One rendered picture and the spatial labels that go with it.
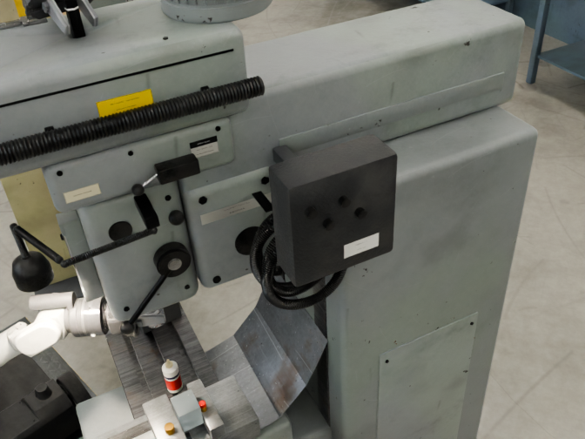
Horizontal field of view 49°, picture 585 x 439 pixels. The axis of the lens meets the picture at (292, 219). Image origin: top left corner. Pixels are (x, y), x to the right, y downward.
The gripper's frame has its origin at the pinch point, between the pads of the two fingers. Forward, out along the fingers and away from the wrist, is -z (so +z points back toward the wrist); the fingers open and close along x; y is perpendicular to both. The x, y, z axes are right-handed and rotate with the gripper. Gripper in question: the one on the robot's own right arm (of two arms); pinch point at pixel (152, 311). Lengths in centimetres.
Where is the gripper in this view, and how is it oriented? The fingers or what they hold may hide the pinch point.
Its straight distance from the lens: 152.0
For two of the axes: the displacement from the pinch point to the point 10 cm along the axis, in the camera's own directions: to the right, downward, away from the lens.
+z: -10.0, 0.8, -0.3
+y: 0.4, 7.9, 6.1
